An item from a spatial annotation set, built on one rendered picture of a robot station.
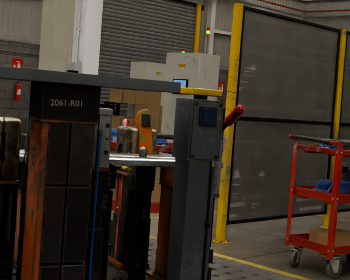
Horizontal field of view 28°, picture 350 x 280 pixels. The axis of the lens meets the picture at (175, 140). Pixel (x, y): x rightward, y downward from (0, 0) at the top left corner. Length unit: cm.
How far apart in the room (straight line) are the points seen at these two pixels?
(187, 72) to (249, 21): 590
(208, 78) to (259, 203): 578
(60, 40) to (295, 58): 335
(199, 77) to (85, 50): 627
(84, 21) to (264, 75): 167
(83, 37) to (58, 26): 321
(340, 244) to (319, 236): 16
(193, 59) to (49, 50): 365
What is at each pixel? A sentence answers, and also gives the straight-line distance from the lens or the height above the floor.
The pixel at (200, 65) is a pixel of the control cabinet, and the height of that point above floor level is 178.
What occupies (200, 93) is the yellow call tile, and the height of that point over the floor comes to 115.
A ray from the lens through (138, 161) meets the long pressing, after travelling 152.
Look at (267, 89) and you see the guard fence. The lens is 620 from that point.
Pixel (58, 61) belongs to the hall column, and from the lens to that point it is 873.
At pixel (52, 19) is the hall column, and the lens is 876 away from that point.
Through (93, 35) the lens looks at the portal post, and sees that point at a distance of 557.
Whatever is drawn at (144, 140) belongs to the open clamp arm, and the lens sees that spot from 175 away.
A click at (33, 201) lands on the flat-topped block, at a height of 95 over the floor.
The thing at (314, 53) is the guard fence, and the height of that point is 171.
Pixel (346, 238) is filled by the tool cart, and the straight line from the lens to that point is 511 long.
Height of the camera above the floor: 113
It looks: 3 degrees down
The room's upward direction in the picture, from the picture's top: 4 degrees clockwise
